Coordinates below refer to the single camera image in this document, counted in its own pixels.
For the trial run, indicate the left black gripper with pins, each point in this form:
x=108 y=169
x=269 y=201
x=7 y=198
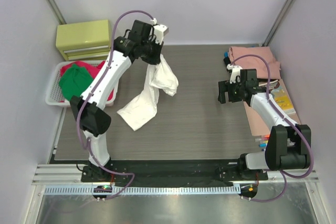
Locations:
x=153 y=56

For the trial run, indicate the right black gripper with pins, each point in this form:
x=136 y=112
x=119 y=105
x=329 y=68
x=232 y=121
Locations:
x=223 y=92

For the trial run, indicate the white printed t shirt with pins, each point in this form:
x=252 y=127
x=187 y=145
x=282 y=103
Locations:
x=142 y=108

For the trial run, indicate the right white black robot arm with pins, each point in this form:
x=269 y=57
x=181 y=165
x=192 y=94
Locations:
x=288 y=149

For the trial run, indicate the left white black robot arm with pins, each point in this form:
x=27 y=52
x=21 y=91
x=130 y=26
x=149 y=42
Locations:
x=92 y=122

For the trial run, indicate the black folded t shirt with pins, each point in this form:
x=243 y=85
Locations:
x=227 y=61

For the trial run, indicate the pink folded t shirt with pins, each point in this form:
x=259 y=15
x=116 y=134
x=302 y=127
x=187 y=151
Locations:
x=250 y=58

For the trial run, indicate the yellow picture book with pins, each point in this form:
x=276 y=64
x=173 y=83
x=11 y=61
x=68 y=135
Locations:
x=280 y=95

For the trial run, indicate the yellow-green drawer box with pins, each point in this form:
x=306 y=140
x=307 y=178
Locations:
x=85 y=40

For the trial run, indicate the brown cardboard sheet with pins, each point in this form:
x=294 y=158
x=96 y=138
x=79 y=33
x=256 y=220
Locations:
x=257 y=125

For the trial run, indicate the red t shirt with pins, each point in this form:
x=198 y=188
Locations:
x=91 y=71

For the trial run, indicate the green t shirt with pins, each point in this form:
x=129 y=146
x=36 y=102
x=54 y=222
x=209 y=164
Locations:
x=74 y=80

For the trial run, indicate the white plastic basket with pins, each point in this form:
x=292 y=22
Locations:
x=54 y=94

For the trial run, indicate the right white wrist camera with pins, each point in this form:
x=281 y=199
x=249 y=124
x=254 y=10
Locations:
x=235 y=73

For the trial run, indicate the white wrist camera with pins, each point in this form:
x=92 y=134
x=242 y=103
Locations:
x=159 y=31
x=235 y=73

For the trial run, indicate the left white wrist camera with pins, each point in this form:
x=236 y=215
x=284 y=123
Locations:
x=159 y=31

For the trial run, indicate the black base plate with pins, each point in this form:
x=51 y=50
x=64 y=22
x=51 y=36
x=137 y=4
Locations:
x=186 y=173

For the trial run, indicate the white slotted cable duct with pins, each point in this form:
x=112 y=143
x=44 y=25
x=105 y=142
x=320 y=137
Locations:
x=104 y=190

